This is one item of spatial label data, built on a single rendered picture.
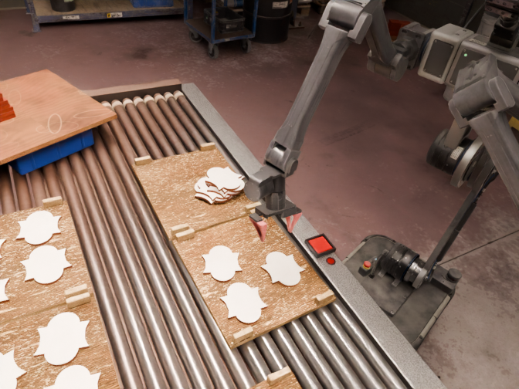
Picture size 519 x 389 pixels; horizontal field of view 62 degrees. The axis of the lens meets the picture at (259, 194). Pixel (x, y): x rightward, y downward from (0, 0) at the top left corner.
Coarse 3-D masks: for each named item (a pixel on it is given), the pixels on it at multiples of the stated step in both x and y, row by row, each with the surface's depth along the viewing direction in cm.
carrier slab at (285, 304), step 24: (192, 240) 137; (216, 240) 138; (240, 240) 139; (264, 240) 140; (288, 240) 142; (192, 264) 130; (240, 264) 132; (264, 264) 133; (216, 288) 124; (264, 288) 126; (288, 288) 127; (312, 288) 128; (216, 312) 118; (264, 312) 120; (288, 312) 121
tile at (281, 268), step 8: (272, 256) 134; (280, 256) 134; (288, 256) 135; (272, 264) 132; (280, 264) 132; (288, 264) 132; (296, 264) 133; (272, 272) 129; (280, 272) 130; (288, 272) 130; (296, 272) 130; (272, 280) 127; (280, 280) 127; (288, 280) 128; (296, 280) 128
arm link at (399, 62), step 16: (336, 0) 102; (352, 0) 101; (368, 0) 100; (336, 16) 102; (352, 16) 99; (384, 16) 113; (368, 32) 115; (384, 32) 117; (384, 48) 123; (368, 64) 136; (384, 64) 130; (400, 64) 131
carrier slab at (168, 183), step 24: (144, 168) 162; (168, 168) 163; (192, 168) 165; (144, 192) 153; (168, 192) 153; (192, 192) 154; (168, 216) 144; (192, 216) 145; (216, 216) 146; (240, 216) 148
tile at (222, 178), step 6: (216, 168) 156; (222, 168) 156; (228, 168) 157; (210, 174) 153; (216, 174) 153; (222, 174) 154; (228, 174) 154; (234, 174) 154; (210, 180) 151; (216, 180) 151; (222, 180) 151; (228, 180) 152; (234, 180) 152; (216, 186) 149; (222, 186) 149; (228, 186) 149; (234, 186) 150
